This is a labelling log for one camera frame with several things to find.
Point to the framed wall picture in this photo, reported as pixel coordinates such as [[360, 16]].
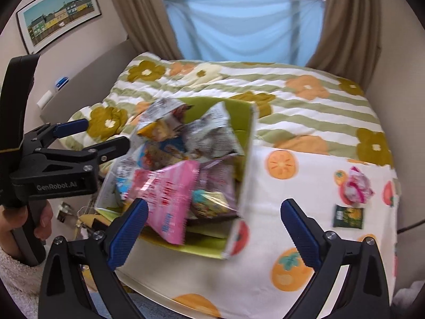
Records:
[[56, 16]]

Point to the light blue cloth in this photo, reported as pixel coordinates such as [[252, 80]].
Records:
[[245, 30]]

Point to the person's left forearm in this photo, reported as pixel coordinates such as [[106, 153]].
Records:
[[16, 282]]

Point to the beige headboard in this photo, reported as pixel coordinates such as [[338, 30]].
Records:
[[93, 69]]

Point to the persimmon print tablecloth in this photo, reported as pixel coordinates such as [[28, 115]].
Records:
[[298, 186]]

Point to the brown curtain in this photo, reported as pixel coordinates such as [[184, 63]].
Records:
[[348, 26], [142, 16]]

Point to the small pink packet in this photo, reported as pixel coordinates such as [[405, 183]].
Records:
[[357, 187]]

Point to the dark green packet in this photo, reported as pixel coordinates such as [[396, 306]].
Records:
[[348, 216]]

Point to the blue clear snack packet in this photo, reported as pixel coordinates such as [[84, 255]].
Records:
[[166, 151]]

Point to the floral striped blanket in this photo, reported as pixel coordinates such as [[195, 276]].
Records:
[[298, 116]]

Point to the purple snack packet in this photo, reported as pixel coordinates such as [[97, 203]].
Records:
[[219, 176]]

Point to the yellow green snack packet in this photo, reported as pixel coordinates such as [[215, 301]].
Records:
[[212, 204]]

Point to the person's left hand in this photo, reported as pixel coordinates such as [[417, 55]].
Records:
[[13, 219]]

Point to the metal bracket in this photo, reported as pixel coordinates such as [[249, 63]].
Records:
[[65, 212]]

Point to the green cardboard box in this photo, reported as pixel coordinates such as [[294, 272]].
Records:
[[237, 123]]

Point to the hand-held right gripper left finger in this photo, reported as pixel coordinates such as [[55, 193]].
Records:
[[128, 232]]

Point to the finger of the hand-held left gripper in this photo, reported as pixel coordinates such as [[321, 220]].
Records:
[[113, 148], [71, 128]]

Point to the white snack packet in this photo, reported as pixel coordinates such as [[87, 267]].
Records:
[[121, 179]]

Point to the silver snack packet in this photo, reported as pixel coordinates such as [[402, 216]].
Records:
[[159, 113], [212, 133]]

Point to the small blue object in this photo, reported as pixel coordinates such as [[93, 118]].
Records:
[[62, 83]]

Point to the white cloth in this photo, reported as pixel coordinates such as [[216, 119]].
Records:
[[410, 294]]

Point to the pink snack packet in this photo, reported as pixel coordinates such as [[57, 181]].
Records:
[[169, 199]]

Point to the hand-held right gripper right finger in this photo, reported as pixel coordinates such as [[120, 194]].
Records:
[[298, 232]]

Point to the small white box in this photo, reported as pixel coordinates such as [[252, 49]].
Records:
[[44, 99]]

